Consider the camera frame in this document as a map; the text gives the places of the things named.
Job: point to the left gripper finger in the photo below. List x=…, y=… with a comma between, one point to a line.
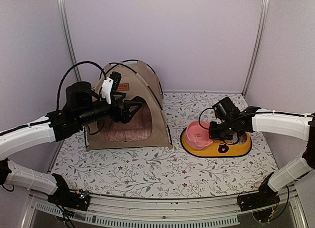
x=118, y=96
x=130, y=108

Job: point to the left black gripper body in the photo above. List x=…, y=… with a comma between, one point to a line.
x=115, y=115

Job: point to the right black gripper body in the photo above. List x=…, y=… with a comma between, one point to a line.
x=225, y=132

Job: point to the yellow double bowl stand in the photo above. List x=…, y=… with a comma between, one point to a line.
x=218, y=149

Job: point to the pink checkered cushion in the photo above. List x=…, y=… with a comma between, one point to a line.
x=138, y=129

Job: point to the pink pet bowl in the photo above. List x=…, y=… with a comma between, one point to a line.
x=197, y=135

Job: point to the beige fabric pet tent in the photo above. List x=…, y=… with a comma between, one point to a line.
x=137, y=114

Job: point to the black tent pole one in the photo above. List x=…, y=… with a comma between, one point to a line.
x=152, y=102

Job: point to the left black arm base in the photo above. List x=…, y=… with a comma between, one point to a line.
x=64, y=197

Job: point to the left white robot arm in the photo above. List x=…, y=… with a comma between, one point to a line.
x=83, y=107

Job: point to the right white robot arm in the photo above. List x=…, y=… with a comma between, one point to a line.
x=256, y=119

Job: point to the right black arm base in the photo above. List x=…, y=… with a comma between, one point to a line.
x=261, y=198

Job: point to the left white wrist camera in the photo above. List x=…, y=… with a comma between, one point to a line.
x=109, y=85

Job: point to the left aluminium frame post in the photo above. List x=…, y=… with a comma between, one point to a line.
x=66, y=30

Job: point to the aluminium frame post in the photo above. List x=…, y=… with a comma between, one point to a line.
x=257, y=44
x=66, y=30

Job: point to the right aluminium frame post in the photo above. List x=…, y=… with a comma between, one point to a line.
x=257, y=44

